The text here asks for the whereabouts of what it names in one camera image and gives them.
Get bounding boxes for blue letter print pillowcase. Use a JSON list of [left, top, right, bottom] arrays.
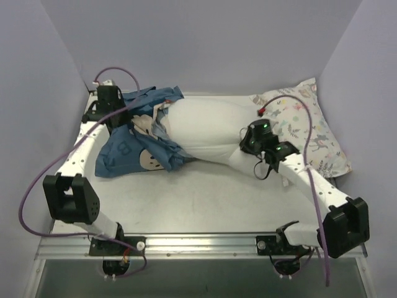
[[94, 86, 195, 178]]

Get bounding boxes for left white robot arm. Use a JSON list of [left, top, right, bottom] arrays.
[[43, 85, 128, 255]]

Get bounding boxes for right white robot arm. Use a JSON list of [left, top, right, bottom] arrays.
[[240, 119, 370, 258]]

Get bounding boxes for white floral deer pillow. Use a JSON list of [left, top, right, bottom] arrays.
[[249, 78, 352, 179]]

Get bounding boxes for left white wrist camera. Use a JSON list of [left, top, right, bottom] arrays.
[[92, 79, 115, 88]]

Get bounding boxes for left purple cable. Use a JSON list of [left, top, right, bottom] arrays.
[[19, 66, 148, 279]]

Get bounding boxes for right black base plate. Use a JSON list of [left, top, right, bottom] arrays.
[[255, 235, 299, 256]]

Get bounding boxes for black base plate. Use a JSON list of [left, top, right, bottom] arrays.
[[255, 235, 299, 256], [88, 236, 146, 256]]

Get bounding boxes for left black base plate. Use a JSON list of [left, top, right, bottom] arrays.
[[88, 236, 146, 256]]

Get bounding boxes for aluminium front rail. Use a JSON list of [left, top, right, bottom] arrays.
[[34, 232, 368, 261]]

